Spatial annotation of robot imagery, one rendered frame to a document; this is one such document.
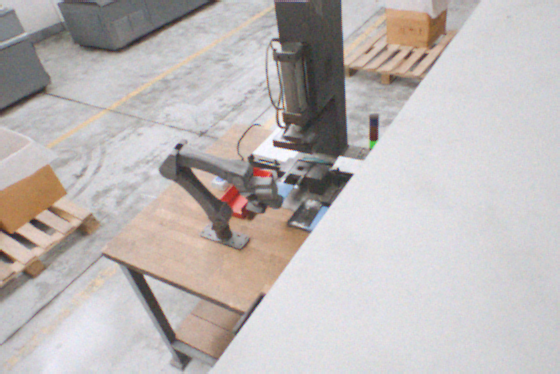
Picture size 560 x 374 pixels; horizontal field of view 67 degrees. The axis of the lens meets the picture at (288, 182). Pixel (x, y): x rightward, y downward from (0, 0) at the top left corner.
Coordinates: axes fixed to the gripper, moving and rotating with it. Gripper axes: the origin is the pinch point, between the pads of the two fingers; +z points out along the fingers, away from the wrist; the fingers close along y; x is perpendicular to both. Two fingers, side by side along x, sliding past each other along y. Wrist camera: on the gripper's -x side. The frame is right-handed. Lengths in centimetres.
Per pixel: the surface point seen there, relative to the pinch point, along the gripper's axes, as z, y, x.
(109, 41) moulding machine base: 231, 204, 429
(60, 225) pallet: 82, -39, 189
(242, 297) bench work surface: -8.6, -34.1, -7.4
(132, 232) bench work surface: -2, -26, 52
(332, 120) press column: 16.7, 46.2, -7.3
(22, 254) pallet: 67, -64, 192
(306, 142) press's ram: 0.5, 27.9, -6.5
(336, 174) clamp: 17.2, 23.0, -16.5
